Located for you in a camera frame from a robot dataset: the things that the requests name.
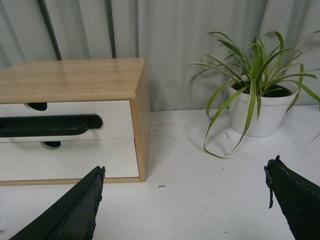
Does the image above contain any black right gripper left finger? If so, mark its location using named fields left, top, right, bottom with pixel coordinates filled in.
left=11, top=166, right=106, bottom=240

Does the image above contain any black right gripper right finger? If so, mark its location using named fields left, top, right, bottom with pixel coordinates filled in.
left=264, top=156, right=320, bottom=240

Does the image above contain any black drawer handle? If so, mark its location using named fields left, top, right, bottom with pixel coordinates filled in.
left=0, top=114, right=103, bottom=138

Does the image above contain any white drawer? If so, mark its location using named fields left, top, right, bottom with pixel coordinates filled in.
left=0, top=100, right=134, bottom=143
left=0, top=139, right=139, bottom=181

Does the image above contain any wooden drawer cabinet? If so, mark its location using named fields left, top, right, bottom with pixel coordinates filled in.
left=0, top=58, right=151, bottom=186

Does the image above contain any white plant pot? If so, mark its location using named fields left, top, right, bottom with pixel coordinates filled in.
left=228, top=81, right=298, bottom=137

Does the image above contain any green spider plant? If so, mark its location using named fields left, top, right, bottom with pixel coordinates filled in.
left=189, top=30, right=320, bottom=159

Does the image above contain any grey curtain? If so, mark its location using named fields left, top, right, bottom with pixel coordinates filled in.
left=0, top=0, right=320, bottom=111

